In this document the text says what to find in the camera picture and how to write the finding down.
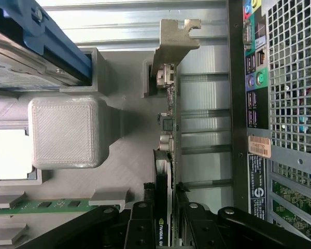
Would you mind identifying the black open PC case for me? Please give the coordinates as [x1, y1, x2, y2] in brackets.
[226, 0, 311, 249]

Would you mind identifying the green RAM stick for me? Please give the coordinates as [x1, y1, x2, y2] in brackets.
[0, 198, 100, 216]

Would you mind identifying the silver CPU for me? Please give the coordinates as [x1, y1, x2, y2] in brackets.
[0, 128, 33, 181]

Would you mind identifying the orange case sticker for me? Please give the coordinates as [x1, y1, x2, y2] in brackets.
[248, 134, 273, 158]

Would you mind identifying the hard disk with blue bracket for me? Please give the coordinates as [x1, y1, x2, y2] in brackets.
[0, 0, 92, 90]

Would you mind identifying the grey printed parts rack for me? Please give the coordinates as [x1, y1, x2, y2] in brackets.
[0, 47, 181, 249]

